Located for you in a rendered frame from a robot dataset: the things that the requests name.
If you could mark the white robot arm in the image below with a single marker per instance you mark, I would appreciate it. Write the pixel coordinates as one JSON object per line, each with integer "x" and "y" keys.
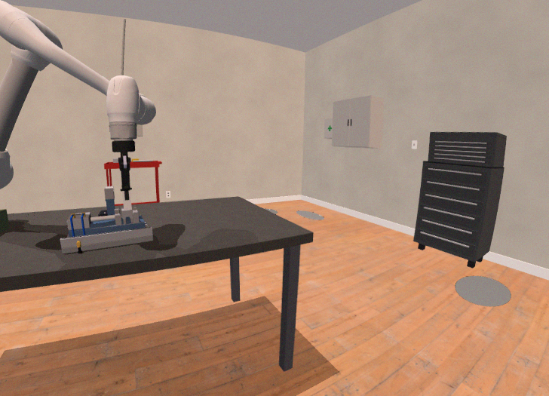
{"x": 124, "y": 103}

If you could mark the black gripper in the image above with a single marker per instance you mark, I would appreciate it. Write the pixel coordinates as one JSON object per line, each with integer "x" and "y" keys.
{"x": 123, "y": 147}

